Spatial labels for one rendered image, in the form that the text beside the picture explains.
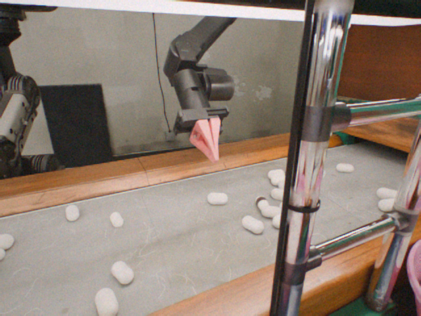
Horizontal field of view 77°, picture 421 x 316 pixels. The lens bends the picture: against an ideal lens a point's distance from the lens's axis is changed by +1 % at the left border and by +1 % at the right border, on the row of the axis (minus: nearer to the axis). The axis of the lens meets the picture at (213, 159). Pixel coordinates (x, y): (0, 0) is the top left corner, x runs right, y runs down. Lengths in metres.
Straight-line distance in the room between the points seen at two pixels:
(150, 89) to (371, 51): 1.91
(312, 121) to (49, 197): 0.49
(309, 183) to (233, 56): 2.48
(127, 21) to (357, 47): 1.88
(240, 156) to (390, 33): 0.47
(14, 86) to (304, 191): 0.95
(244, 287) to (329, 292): 0.10
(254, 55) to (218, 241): 2.44
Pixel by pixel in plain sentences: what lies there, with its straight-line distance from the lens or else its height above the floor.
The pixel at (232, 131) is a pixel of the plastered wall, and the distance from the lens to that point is 2.76.
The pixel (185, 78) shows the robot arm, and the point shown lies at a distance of 0.56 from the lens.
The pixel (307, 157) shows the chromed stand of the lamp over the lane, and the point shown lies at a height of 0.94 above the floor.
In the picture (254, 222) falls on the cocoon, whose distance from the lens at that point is 0.42.
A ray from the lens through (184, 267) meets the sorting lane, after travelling 0.37.
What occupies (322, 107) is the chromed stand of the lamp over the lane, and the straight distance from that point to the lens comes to 0.17.
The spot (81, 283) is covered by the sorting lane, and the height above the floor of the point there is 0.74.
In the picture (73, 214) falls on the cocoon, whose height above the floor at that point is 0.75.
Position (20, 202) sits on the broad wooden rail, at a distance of 0.58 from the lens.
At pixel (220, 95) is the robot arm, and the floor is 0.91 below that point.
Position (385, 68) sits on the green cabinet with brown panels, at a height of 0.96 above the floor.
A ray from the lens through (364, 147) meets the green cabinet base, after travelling 0.89.
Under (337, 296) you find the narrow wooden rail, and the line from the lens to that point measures 0.38.
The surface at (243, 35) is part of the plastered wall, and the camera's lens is 2.69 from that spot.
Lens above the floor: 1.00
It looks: 23 degrees down
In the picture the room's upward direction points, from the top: straight up
